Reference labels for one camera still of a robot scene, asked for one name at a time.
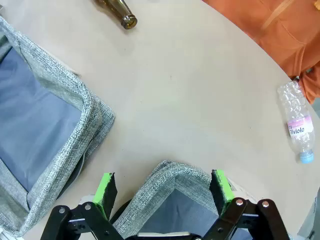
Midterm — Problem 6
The brown glass bottle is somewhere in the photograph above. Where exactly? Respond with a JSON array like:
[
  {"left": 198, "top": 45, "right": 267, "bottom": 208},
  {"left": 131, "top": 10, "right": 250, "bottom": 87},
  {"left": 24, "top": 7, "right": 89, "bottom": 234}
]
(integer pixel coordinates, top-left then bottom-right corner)
[{"left": 94, "top": 0, "right": 139, "bottom": 30}]

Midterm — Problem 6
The grey fabric basket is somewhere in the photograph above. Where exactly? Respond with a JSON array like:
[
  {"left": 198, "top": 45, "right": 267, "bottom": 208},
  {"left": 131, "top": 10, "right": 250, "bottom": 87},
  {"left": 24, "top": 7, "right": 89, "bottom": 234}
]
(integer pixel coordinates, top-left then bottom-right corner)
[
  {"left": 111, "top": 159, "right": 253, "bottom": 240},
  {"left": 0, "top": 14, "right": 116, "bottom": 237}
]

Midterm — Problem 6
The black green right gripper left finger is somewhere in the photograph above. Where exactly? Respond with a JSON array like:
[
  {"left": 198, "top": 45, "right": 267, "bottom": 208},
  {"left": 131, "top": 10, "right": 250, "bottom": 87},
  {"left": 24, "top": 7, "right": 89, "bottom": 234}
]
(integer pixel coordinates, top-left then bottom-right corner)
[{"left": 41, "top": 172, "right": 126, "bottom": 240}]

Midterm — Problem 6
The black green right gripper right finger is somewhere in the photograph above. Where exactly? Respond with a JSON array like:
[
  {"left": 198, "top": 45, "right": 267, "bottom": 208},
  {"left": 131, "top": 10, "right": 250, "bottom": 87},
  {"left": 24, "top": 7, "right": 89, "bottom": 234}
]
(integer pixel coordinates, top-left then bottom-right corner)
[{"left": 202, "top": 169, "right": 291, "bottom": 240}]

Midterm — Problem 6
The clear plastic bottle pink label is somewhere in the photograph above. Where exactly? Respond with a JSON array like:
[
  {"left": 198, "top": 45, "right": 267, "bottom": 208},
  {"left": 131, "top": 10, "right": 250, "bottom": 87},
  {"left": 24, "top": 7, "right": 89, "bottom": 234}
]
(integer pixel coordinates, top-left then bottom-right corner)
[{"left": 276, "top": 80, "right": 316, "bottom": 165}]

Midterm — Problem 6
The person's orange shirt torso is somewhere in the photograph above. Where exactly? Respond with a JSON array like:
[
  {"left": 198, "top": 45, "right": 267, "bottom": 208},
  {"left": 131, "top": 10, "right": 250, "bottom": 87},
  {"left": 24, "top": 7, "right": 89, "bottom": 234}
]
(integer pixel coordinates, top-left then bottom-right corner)
[{"left": 201, "top": 0, "right": 320, "bottom": 105}]

